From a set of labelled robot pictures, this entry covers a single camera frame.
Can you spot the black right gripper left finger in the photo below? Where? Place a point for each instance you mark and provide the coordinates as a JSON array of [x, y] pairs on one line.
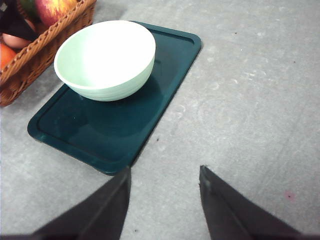
[[99, 216]]

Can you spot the light green ceramic bowl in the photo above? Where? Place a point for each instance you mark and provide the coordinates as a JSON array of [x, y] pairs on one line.
[[106, 60]]

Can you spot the green lime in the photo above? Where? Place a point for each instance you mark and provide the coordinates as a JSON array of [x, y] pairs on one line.
[[30, 9]]

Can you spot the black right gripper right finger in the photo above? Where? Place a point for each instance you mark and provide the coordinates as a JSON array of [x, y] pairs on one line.
[[231, 216]]

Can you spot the red yellow apple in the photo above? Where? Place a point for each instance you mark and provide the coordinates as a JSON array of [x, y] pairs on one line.
[[51, 11]]

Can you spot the orange mandarin fruit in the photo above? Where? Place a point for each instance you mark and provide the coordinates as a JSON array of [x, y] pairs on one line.
[[6, 56]]

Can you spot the dark green rectangular tray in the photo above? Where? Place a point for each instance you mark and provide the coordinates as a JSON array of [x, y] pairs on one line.
[[111, 136]]

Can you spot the brown wicker basket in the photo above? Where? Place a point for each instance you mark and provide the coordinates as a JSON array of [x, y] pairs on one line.
[[16, 74]]

